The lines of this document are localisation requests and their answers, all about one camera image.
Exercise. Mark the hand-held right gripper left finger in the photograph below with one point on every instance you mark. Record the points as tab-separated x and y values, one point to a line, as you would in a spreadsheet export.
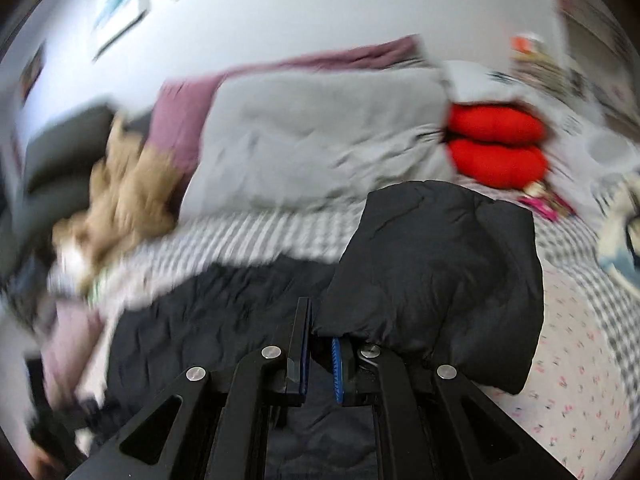
301	360

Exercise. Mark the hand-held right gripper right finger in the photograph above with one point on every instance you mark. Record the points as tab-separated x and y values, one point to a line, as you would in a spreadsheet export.
337	370

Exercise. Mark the black quilted jacket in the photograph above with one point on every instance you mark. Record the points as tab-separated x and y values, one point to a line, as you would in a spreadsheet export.
440	270

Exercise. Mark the grey checked bed sheet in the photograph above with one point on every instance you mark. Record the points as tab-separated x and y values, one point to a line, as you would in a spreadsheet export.
280	235

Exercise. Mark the pink floral blanket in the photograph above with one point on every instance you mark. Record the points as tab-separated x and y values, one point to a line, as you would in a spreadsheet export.
70	330

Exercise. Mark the pink packet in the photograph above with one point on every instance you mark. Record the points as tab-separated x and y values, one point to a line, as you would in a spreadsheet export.
542	200

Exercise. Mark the mauve pink pillow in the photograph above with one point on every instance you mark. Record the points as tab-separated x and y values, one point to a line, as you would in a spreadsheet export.
180	120

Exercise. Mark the white tote bag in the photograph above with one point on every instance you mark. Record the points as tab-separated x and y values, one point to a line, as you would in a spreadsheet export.
622	230

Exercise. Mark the white printed pillow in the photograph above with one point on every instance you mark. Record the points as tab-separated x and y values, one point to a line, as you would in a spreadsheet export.
480	85

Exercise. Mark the white pillow with grey dots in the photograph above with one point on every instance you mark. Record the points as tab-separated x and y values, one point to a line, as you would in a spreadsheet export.
595	140

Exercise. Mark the stack of books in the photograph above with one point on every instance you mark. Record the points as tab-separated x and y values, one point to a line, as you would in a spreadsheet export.
540	60

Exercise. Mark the bookshelf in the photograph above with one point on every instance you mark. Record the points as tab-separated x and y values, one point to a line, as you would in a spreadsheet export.
600	35

